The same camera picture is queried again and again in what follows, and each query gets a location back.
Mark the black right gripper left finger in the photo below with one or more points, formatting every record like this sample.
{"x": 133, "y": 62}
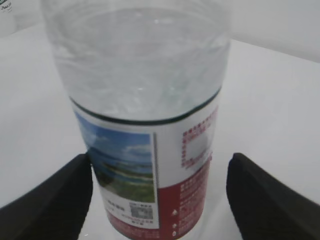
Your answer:
{"x": 54, "y": 210}

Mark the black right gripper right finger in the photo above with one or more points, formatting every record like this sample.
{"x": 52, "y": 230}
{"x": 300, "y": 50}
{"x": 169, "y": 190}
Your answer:
{"x": 266, "y": 209}

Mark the clear Nongfu Spring water bottle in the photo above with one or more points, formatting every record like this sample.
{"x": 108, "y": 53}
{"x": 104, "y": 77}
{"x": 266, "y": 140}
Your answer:
{"x": 144, "y": 78}

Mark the white embossed paper cup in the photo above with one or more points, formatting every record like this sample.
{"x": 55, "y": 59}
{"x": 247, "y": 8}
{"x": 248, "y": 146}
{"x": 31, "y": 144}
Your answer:
{"x": 8, "y": 23}

